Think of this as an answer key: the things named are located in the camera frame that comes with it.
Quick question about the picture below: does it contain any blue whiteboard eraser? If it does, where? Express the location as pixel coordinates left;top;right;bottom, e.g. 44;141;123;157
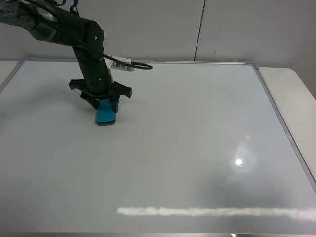
95;99;116;126

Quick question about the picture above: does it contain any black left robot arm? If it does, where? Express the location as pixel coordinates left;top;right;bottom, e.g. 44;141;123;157
0;0;132;113

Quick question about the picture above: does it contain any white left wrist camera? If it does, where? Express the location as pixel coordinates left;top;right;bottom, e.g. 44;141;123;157
105;56;134;72

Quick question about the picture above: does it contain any black left camera cable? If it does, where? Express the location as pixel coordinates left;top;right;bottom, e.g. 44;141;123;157
23;0;153;71

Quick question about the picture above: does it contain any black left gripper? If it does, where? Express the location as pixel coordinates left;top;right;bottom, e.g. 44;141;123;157
69;47;132;113

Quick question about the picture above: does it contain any white whiteboard with aluminium frame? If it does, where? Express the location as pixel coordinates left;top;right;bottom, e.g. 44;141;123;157
0;60;316;234

